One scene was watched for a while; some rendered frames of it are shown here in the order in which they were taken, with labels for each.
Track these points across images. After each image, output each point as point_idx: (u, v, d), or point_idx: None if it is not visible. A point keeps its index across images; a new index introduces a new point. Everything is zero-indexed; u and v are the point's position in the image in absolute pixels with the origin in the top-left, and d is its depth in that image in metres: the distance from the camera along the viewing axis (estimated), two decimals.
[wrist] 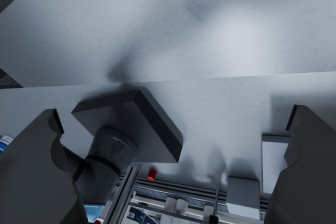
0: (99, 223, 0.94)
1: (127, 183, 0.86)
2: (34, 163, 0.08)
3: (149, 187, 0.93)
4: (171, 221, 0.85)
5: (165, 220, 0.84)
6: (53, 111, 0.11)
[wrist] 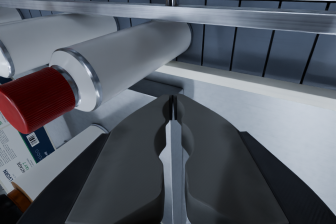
0: None
1: None
2: (140, 140, 0.08)
3: None
4: None
5: (23, 20, 0.26)
6: (169, 98, 0.11)
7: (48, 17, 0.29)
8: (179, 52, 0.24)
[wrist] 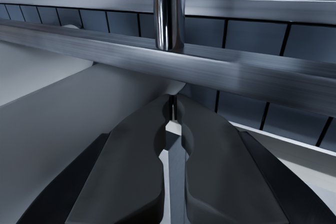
0: None
1: None
2: (140, 140, 0.08)
3: None
4: None
5: None
6: (169, 98, 0.11)
7: None
8: None
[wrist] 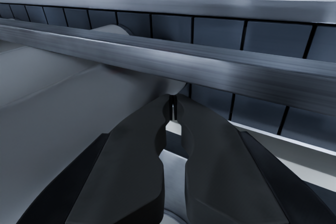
0: None
1: None
2: (140, 140, 0.08)
3: None
4: None
5: None
6: (169, 98, 0.11)
7: (18, 47, 0.17)
8: None
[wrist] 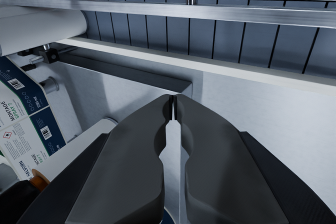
0: None
1: None
2: (140, 140, 0.08)
3: None
4: None
5: None
6: (169, 98, 0.11)
7: None
8: (76, 30, 0.38)
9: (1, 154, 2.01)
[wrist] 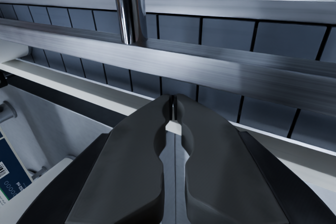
0: None
1: None
2: (140, 140, 0.08)
3: None
4: None
5: None
6: (169, 98, 0.11)
7: None
8: (10, 53, 0.27)
9: None
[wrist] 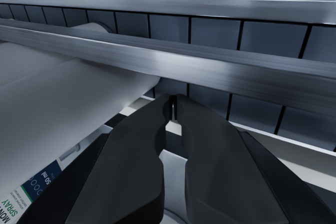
0: None
1: None
2: (140, 140, 0.08)
3: None
4: None
5: None
6: (169, 98, 0.11)
7: None
8: (143, 91, 0.17)
9: None
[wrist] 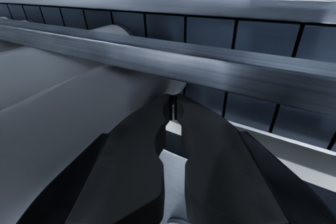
0: None
1: None
2: (140, 140, 0.08)
3: None
4: None
5: None
6: (169, 98, 0.11)
7: (17, 47, 0.17)
8: None
9: None
